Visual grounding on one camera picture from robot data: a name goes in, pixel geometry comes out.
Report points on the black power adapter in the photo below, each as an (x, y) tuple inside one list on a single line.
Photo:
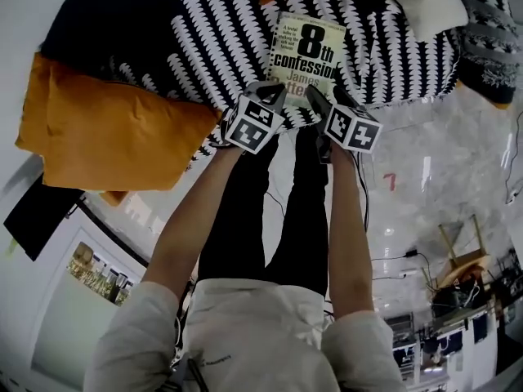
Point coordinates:
[(410, 254)]

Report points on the grey patterned pillow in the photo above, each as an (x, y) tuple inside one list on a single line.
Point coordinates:
[(486, 55)]

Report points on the person's white shirt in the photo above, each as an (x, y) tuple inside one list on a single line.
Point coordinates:
[(261, 341)]

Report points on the wooden chair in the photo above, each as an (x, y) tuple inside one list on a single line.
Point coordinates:
[(466, 259)]

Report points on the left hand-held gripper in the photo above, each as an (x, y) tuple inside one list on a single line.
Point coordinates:
[(253, 125)]

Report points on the black equipment bundle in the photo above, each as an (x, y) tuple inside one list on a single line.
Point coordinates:
[(453, 300)]

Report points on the pale green paperback book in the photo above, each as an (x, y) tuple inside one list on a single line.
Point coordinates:
[(310, 55)]

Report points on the person's left forearm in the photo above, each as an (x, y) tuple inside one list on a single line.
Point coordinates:
[(184, 235)]

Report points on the white pillow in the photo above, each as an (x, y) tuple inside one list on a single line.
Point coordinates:
[(425, 6)]

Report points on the cluttered metal rack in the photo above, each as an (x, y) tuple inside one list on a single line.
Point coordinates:
[(408, 341)]

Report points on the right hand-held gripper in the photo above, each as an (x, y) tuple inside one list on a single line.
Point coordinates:
[(351, 129)]

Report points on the person's right forearm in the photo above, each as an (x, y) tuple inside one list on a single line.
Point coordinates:
[(351, 239)]

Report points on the black flat monitor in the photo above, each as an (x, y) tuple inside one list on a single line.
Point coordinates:
[(37, 219)]

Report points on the large orange cushion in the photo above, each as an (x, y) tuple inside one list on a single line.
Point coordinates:
[(122, 137), (32, 108)]

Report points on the colourful picture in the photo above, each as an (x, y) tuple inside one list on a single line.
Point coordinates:
[(98, 276)]

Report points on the yellow tag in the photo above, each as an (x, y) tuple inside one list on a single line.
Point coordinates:
[(11, 247)]

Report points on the person's black trousers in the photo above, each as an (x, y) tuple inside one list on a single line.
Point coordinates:
[(237, 239)]

